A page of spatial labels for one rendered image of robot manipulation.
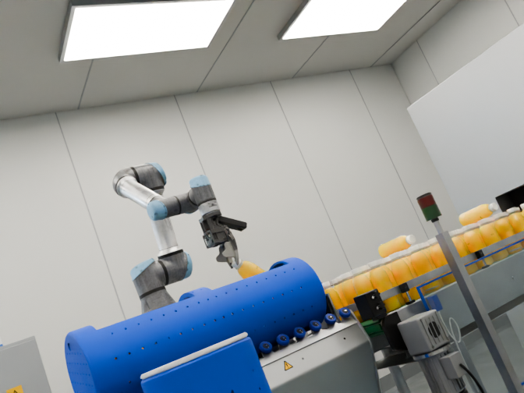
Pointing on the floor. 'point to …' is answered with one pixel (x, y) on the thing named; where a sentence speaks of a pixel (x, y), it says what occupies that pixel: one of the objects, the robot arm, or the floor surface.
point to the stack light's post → (479, 313)
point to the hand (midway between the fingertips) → (235, 263)
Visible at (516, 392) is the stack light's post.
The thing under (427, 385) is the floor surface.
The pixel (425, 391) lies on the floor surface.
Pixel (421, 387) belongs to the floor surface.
